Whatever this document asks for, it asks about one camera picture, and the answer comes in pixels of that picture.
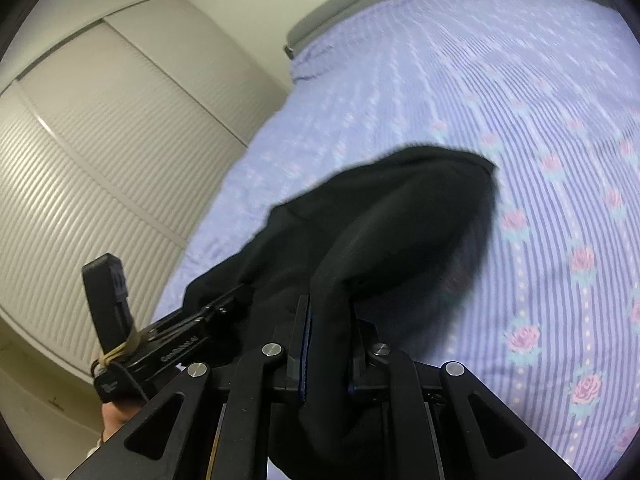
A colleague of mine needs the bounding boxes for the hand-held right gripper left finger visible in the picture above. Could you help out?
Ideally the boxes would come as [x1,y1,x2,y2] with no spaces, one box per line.
[65,294,313,480]

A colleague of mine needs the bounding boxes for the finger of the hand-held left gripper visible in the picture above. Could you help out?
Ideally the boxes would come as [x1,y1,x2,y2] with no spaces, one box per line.
[192,284,251,328]

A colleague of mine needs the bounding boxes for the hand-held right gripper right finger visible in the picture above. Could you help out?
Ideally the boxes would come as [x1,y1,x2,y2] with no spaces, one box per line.
[345,305,576,480]

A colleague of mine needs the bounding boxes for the black pants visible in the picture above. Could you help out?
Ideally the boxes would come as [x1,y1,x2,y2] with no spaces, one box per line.
[181,145,501,480]

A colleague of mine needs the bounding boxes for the person's left hand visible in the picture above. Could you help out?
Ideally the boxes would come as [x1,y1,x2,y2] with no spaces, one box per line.
[100,400,146,445]

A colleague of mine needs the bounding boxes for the white louvered wardrobe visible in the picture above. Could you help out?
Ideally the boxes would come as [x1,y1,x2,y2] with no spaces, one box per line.
[0,0,291,381]

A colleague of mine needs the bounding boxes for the purple floral bed sheet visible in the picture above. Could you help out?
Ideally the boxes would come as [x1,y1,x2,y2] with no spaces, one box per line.
[150,0,640,480]

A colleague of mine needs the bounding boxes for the grey padded headboard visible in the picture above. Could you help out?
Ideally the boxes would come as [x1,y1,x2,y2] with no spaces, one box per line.
[284,0,511,58]

